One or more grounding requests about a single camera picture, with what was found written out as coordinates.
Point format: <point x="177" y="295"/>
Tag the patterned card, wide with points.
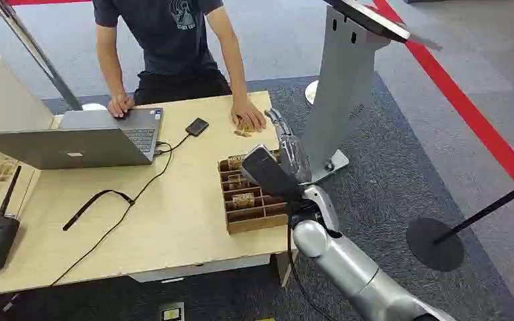
<point x="243" y="200"/>

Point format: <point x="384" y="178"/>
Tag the patterned card, medium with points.
<point x="238" y="182"/>

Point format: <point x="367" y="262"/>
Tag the wooden card box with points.
<point x="250" y="217"/>

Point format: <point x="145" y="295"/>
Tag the person's left hand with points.
<point x="249" y="114"/>

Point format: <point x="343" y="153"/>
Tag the white round pole base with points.
<point x="94" y="106"/>

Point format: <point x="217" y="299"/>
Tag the white desk frame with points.
<point x="195" y="269"/>

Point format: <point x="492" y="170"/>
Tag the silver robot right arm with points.
<point x="350" y="270"/>

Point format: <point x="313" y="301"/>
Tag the black stanchion with round base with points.
<point x="434" y="243"/>

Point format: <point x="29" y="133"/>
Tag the black external drive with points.
<point x="197" y="126"/>

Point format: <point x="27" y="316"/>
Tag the dark slanted pole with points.
<point x="39" y="57"/>

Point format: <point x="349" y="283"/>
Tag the white box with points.
<point x="4" y="97"/>

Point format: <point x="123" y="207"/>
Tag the grey laptop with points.
<point x="84" y="144"/>

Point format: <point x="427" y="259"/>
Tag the pile of patterned cards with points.
<point x="0" y="172"/>

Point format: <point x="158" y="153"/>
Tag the person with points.
<point x="173" y="40"/>

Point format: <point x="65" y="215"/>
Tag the patterned card, small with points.
<point x="235" y="162"/>

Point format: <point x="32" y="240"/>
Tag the grey metal kiosk stand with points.
<point x="341" y="88"/>

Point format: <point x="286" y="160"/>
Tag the white round kiosk base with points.
<point x="311" y="92"/>

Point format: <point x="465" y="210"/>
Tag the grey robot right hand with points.
<point x="294" y="157"/>

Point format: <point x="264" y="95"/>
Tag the person's right hand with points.
<point x="119" y="105"/>

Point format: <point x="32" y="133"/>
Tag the small label box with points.
<point x="172" y="312"/>

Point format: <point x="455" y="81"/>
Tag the dark kiosk screen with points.
<point x="368" y="17"/>

